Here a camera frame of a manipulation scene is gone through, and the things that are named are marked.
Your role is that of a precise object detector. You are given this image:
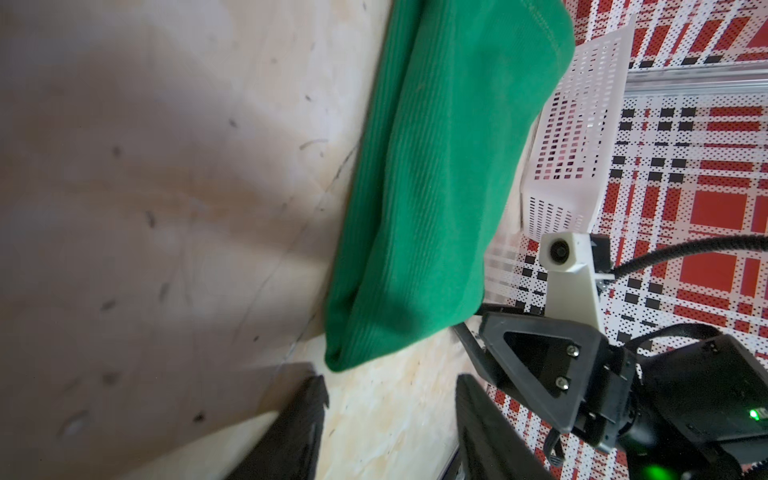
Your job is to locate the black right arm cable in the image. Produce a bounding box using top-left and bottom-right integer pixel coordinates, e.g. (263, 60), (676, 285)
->
(542, 233), (768, 469)

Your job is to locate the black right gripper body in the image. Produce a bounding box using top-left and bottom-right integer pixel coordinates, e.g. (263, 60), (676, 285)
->
(571, 334), (767, 479)

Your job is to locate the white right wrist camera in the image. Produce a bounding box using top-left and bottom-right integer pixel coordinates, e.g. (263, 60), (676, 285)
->
(539, 232), (615, 332)

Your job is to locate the white perforated plastic basket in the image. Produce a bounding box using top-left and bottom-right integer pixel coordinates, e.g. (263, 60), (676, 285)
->
(521, 20), (635, 241)

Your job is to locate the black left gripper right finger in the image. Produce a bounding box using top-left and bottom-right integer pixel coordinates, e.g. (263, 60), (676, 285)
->
(455, 374), (552, 480)

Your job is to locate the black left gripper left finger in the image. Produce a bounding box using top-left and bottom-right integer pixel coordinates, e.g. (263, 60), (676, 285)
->
(226, 375), (329, 480)

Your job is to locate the green tank top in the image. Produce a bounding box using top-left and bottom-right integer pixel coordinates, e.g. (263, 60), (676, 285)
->
(324, 1), (575, 372)

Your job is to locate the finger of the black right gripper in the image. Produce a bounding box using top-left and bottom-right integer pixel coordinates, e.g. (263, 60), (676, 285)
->
(478, 312), (615, 435)
(452, 323), (510, 394)

